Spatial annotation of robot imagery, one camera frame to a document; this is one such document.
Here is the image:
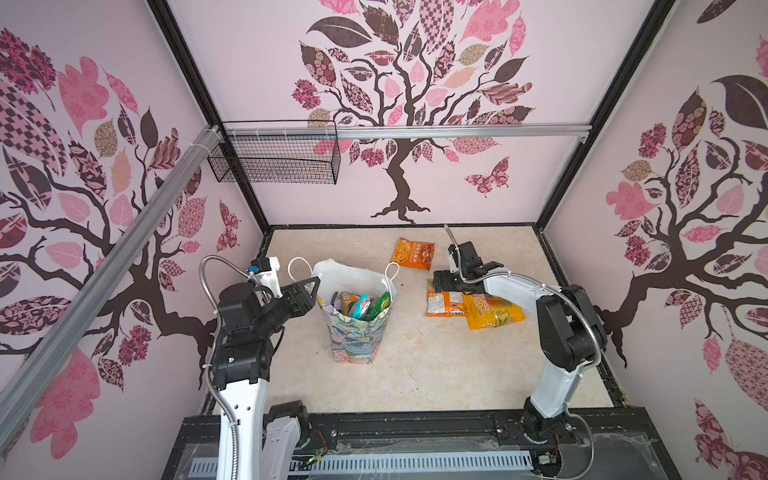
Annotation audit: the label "yellow mango snack bag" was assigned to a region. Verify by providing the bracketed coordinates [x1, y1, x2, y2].
[463, 294, 526, 330]

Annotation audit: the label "orange mango snack bag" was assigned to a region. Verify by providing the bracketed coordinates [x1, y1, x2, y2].
[337, 292, 360, 316]

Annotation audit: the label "orange snack packet far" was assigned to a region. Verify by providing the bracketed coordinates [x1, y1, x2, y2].
[391, 238, 435, 271]

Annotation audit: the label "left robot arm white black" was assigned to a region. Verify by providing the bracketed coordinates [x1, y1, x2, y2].
[198, 255, 320, 479]

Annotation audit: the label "black wire basket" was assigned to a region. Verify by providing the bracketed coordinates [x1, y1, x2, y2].
[208, 120, 341, 185]

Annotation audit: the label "green white snack bag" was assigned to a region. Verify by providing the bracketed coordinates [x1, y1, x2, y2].
[367, 292, 392, 321]

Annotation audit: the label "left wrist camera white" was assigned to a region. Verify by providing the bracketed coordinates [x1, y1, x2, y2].
[247, 257, 282, 298]

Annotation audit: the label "teal snack packet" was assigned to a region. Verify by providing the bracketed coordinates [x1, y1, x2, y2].
[348, 294, 371, 320]

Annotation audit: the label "aluminium rail back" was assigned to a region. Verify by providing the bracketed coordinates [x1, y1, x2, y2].
[225, 123, 592, 140]

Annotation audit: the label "aluminium rail left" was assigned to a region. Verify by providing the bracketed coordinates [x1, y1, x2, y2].
[1, 125, 222, 448]

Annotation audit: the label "orange white snack packet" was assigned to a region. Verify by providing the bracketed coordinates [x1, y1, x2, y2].
[425, 280, 467, 317]

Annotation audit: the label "patterned paper gift bag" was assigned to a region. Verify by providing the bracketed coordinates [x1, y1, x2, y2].
[311, 259, 400, 364]

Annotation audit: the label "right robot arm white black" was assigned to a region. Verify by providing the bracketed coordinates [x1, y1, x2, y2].
[433, 227, 606, 444]

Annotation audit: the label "aluminium rail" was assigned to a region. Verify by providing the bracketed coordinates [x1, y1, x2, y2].
[1, 125, 222, 448]
[225, 123, 592, 140]

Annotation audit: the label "white slotted cable duct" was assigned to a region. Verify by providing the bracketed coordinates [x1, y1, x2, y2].
[278, 451, 535, 478]

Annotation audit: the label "black base frame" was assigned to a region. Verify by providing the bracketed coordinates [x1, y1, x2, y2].
[163, 407, 679, 479]

